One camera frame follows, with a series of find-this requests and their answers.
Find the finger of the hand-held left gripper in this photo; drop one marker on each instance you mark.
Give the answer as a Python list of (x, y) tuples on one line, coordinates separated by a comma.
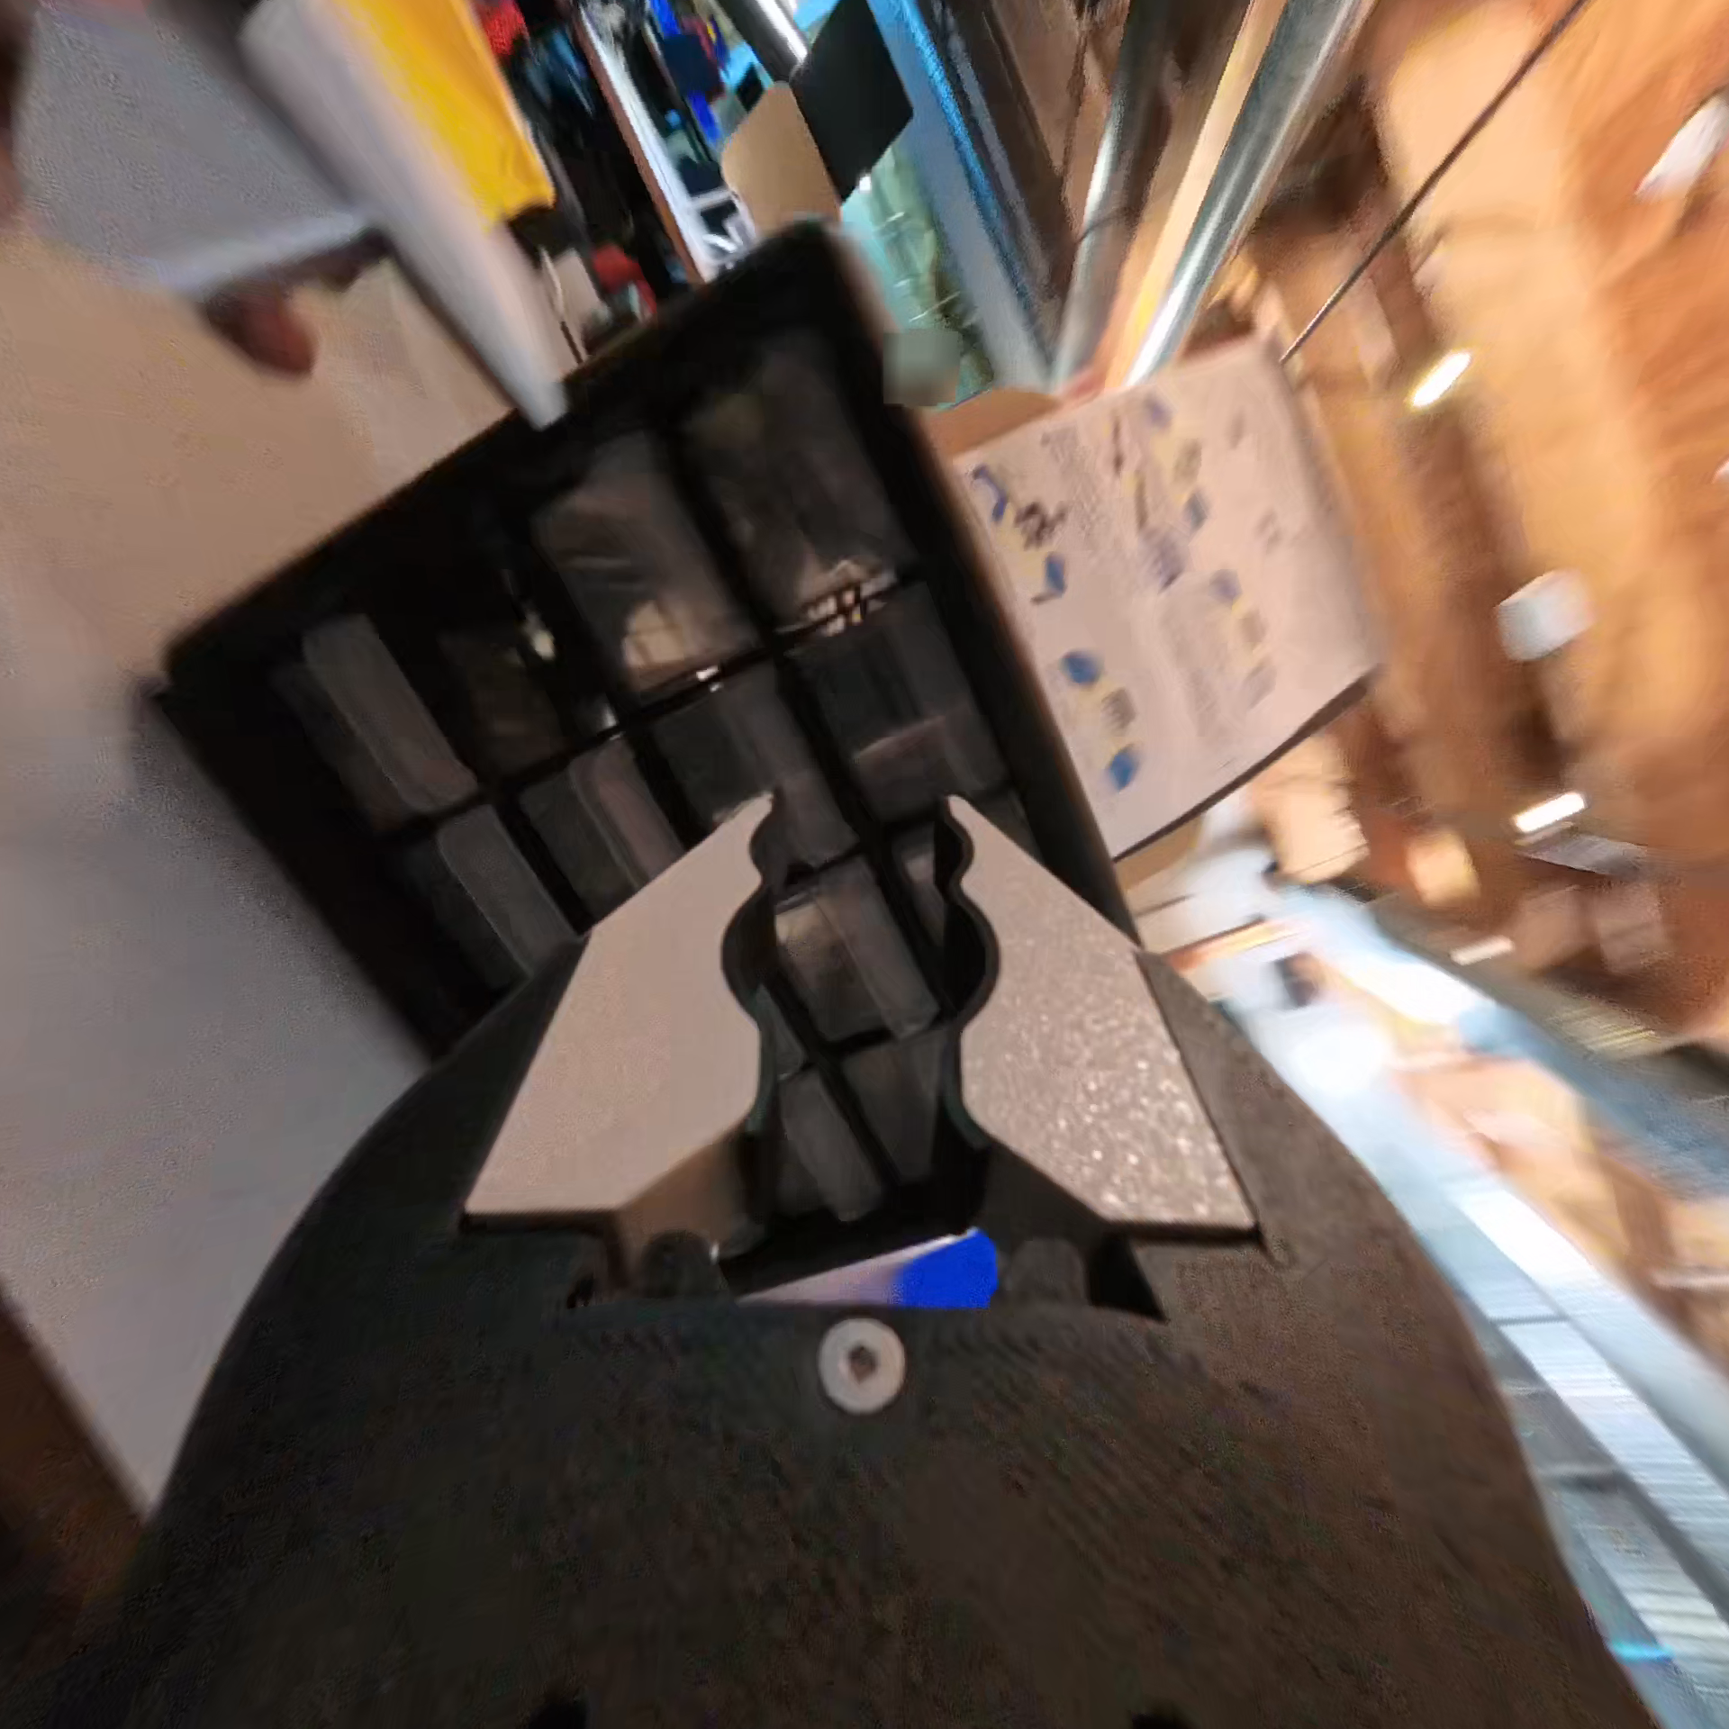
[(406, 201)]

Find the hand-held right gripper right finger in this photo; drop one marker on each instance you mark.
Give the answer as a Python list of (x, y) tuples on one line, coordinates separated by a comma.
[(1094, 1067)]

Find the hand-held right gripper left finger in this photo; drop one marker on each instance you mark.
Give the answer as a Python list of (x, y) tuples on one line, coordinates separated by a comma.
[(635, 1067)]

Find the black drawer cabinet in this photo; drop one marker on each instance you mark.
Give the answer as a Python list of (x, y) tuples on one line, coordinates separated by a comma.
[(796, 276)]

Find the person's left hand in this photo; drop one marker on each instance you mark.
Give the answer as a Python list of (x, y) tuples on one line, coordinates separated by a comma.
[(264, 335)]

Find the yellow plastic bin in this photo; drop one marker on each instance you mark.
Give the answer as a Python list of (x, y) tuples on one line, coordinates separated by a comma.
[(445, 107)]

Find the blue plastic bin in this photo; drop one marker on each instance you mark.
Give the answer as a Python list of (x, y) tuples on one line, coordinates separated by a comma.
[(954, 1276)]

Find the cardboard box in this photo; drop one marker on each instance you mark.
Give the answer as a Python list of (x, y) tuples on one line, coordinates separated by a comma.
[(781, 154)]

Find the printed instruction sheet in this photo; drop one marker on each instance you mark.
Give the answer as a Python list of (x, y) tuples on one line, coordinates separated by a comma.
[(1176, 608)]

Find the ceiling light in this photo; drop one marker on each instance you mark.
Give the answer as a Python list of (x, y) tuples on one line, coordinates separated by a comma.
[(1440, 378)]

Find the shiny metal pipe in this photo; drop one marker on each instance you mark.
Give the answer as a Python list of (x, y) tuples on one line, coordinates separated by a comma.
[(1214, 176)]

